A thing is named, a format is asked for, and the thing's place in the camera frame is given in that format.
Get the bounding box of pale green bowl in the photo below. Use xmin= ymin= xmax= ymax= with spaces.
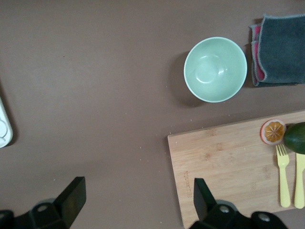
xmin=183 ymin=36 xmax=248 ymax=104

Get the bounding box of cream bear print tray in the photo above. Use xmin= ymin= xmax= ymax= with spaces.
xmin=0 ymin=78 xmax=13 ymax=148

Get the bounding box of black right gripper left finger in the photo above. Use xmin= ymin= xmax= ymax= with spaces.
xmin=0 ymin=176 xmax=86 ymax=229

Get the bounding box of yellow plastic fork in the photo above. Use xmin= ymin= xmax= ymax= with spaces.
xmin=275 ymin=144 xmax=292 ymax=208

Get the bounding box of wooden cutting board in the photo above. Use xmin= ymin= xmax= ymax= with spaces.
xmin=167 ymin=110 xmax=305 ymax=229

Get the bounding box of pink cloth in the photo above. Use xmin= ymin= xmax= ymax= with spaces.
xmin=249 ymin=23 xmax=266 ymax=87

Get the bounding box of orange fruit half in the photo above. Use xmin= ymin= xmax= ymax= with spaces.
xmin=259 ymin=118 xmax=287 ymax=146

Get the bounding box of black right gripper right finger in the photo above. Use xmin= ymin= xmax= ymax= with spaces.
xmin=190 ymin=178 xmax=289 ymax=229

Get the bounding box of dark grey cloth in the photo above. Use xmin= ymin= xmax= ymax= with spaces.
xmin=252 ymin=13 xmax=305 ymax=88

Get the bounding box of green avocado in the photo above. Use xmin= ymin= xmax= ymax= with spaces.
xmin=283 ymin=122 xmax=305 ymax=155

